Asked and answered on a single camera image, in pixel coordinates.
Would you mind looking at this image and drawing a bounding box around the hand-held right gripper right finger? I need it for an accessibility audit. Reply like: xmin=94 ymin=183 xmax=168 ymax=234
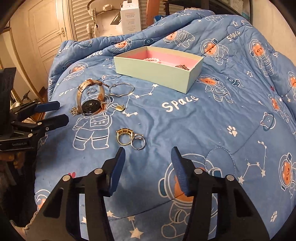
xmin=171 ymin=146 xmax=270 ymax=241

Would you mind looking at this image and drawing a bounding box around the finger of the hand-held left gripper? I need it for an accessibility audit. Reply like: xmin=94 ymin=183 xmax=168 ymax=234
xmin=10 ymin=114 xmax=69 ymax=138
xmin=9 ymin=100 xmax=60 ymax=121

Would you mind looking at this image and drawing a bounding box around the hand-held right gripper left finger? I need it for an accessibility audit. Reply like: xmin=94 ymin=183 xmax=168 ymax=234
xmin=28 ymin=146 xmax=126 ymax=241

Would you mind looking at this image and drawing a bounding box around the watch with beige strap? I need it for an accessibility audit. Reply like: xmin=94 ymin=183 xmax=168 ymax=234
xmin=77 ymin=78 xmax=110 ymax=116

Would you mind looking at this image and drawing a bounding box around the wide gold ring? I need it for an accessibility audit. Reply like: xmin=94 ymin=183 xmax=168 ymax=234
xmin=116 ymin=128 xmax=134 ymax=146

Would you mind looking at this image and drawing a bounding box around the silver ring with square setting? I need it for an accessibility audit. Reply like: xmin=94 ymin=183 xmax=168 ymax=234
xmin=131 ymin=134 xmax=146 ymax=150

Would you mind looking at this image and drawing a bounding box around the thin silver bangle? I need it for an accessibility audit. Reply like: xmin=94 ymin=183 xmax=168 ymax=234
xmin=109 ymin=83 xmax=135 ymax=96

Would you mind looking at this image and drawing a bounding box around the pale green jewelry box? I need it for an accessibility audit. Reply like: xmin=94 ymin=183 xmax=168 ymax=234
xmin=113 ymin=46 xmax=204 ymax=94

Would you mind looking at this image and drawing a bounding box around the blue astronaut print blanket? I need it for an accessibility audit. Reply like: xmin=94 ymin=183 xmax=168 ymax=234
xmin=34 ymin=8 xmax=296 ymax=241

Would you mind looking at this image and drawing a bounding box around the cream panel door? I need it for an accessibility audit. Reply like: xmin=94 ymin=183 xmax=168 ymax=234
xmin=28 ymin=0 xmax=78 ymax=63

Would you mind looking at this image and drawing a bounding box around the white plastic fixture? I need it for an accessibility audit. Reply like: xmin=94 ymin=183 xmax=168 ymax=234
xmin=87 ymin=0 xmax=123 ymax=39

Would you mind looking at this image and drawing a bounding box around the white carton box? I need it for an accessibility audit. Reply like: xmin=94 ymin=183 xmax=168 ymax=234
xmin=120 ymin=0 xmax=142 ymax=34

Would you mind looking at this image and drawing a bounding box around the orange wooden board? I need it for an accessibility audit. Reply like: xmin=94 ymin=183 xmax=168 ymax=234
xmin=146 ymin=0 xmax=162 ymax=25

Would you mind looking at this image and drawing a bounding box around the white storage basket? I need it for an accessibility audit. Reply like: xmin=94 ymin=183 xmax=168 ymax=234
xmin=228 ymin=0 xmax=250 ymax=14

